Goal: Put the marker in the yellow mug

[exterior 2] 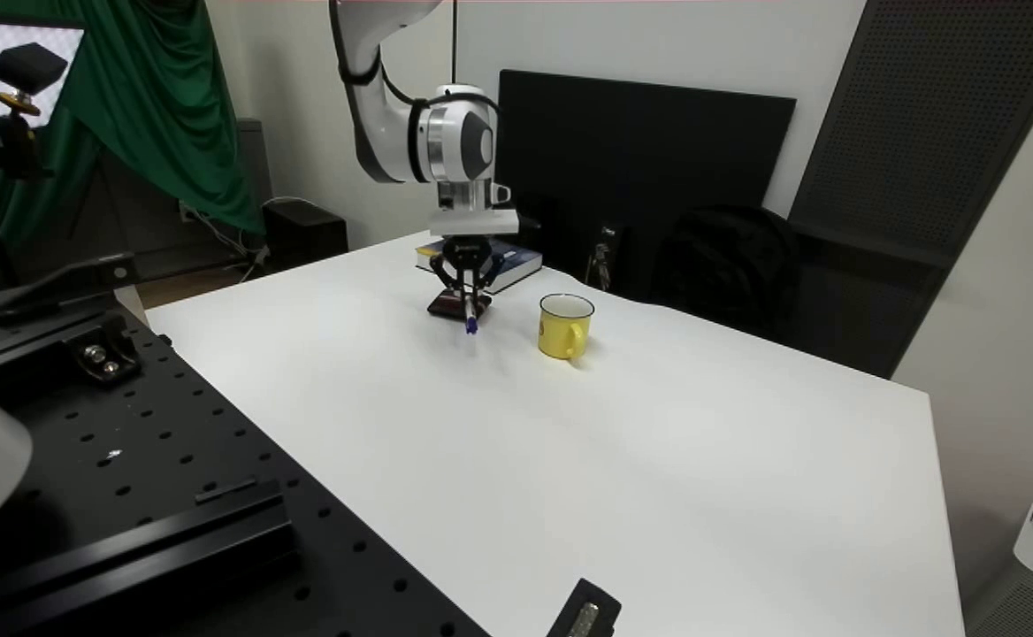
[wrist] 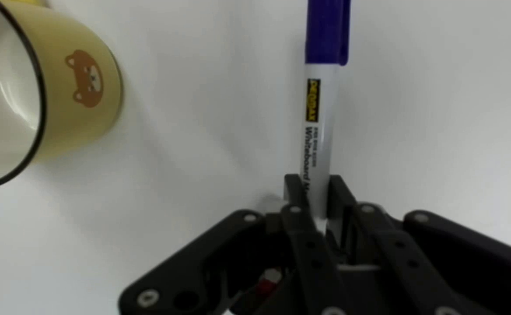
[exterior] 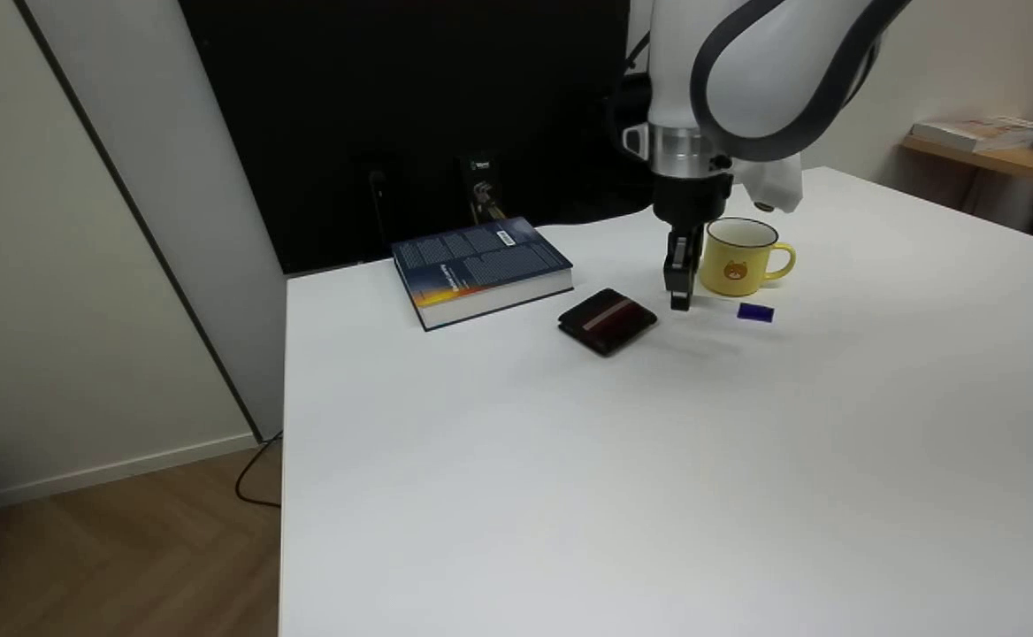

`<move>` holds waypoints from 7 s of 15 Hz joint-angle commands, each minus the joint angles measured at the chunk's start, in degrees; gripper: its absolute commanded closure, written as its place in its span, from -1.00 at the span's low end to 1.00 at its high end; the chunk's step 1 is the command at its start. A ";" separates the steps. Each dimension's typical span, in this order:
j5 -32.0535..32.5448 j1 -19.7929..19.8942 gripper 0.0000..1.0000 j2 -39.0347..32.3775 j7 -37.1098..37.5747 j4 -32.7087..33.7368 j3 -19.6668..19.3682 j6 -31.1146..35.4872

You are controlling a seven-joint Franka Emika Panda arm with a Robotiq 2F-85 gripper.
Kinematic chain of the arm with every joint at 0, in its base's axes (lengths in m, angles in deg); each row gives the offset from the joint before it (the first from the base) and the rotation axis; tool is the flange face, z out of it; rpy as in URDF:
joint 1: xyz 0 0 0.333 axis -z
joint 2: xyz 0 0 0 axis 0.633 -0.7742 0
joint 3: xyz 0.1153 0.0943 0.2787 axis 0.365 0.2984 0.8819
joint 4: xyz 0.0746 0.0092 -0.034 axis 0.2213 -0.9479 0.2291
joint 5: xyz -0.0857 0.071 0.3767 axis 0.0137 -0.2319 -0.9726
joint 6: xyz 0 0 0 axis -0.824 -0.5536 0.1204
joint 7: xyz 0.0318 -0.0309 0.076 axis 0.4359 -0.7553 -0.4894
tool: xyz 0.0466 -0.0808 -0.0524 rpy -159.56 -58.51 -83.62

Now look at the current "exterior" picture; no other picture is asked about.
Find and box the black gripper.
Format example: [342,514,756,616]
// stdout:
[653,174,736,314]

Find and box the white marker with blue cap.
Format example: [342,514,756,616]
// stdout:
[690,298,779,325]

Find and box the yellow enamel mug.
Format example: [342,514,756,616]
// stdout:
[697,213,801,301]

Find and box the small black case red stripe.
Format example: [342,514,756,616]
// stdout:
[555,284,662,360]

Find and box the black office chair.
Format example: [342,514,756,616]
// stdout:
[562,70,662,223]

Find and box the blue hardcover book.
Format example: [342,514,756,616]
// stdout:
[391,213,576,337]

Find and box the stack of books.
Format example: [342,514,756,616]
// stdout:
[907,115,1033,155]

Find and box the wooden shelf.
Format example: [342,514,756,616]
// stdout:
[900,124,1033,199]

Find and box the black partition panel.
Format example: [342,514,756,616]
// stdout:
[176,0,637,275]

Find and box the white leaning board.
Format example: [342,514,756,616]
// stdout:
[13,0,292,446]

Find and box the small camera on tripod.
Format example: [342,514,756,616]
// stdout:
[462,153,510,232]

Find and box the black floor cable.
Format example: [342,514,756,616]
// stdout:
[229,433,286,514]

